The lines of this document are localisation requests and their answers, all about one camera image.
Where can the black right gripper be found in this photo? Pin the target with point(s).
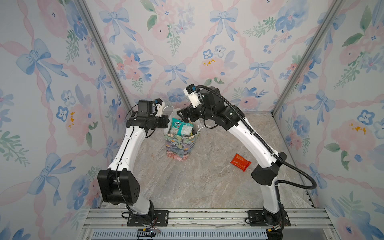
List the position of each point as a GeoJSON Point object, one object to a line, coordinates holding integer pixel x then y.
{"type": "Point", "coordinates": [190, 111]}

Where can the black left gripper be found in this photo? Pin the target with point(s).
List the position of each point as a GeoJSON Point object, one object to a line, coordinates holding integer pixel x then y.
{"type": "Point", "coordinates": [165, 120]}

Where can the teal Fox's bag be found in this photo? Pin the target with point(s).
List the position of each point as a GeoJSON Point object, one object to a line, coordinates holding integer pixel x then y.
{"type": "Point", "coordinates": [180, 128]}

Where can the floral paper gift bag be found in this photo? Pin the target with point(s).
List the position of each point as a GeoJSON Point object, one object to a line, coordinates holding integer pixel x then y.
{"type": "Point", "coordinates": [179, 147]}

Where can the red orange snack packet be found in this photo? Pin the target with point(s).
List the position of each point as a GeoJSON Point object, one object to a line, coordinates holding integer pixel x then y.
{"type": "Point", "coordinates": [240, 162]}

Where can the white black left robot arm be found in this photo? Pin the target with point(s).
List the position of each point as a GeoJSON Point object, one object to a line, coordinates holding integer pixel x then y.
{"type": "Point", "coordinates": [118, 184]}

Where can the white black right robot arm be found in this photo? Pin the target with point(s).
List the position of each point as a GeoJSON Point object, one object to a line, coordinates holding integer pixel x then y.
{"type": "Point", "coordinates": [266, 172]}

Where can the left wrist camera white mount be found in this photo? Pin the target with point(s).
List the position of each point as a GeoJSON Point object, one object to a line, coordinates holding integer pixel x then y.
{"type": "Point", "coordinates": [160, 105]}

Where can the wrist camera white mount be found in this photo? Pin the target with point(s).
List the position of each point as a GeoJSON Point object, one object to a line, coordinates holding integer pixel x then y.
{"type": "Point", "coordinates": [160, 105]}
{"type": "Point", "coordinates": [192, 94]}

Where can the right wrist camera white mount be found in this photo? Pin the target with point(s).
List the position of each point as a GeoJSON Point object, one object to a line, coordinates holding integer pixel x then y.
{"type": "Point", "coordinates": [192, 94]}

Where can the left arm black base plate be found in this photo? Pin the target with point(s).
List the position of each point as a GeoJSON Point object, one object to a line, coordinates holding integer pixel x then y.
{"type": "Point", "coordinates": [157, 218]}

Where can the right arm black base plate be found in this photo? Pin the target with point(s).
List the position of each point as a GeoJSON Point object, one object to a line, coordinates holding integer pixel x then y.
{"type": "Point", "coordinates": [263, 218]}

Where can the aluminium front rail frame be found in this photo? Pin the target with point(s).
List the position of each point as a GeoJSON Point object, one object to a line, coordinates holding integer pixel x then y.
{"type": "Point", "coordinates": [208, 224]}

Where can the left aluminium corner post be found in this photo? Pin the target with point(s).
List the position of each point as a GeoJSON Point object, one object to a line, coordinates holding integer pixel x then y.
{"type": "Point", "coordinates": [95, 34]}

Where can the aluminium corner post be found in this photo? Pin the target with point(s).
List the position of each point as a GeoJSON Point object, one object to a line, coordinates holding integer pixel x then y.
{"type": "Point", "coordinates": [95, 34]}
{"type": "Point", "coordinates": [320, 33]}

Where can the right aluminium corner post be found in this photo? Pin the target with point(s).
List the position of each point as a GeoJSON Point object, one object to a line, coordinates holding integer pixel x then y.
{"type": "Point", "coordinates": [320, 33]}

